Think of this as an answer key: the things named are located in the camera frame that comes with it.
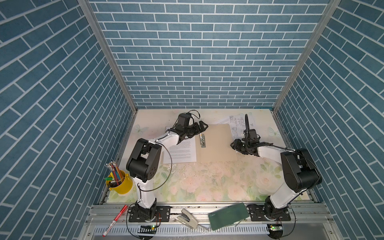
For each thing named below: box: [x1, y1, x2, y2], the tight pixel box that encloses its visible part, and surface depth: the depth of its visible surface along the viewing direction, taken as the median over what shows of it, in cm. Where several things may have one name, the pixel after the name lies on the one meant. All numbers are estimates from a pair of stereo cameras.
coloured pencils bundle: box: [105, 161, 125, 186], surface depth 75 cm
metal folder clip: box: [199, 133, 206, 148], surface depth 104 cm
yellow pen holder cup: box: [106, 169, 133, 195], surface depth 76 cm
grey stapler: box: [177, 208, 198, 229], surface depth 72 cm
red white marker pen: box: [102, 205, 128, 237], surface depth 72 cm
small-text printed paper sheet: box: [216, 117, 231, 125], surface depth 117 cm
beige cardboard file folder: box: [196, 123, 238, 163], surface depth 101 cm
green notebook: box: [208, 202, 250, 231], surface depth 74 cm
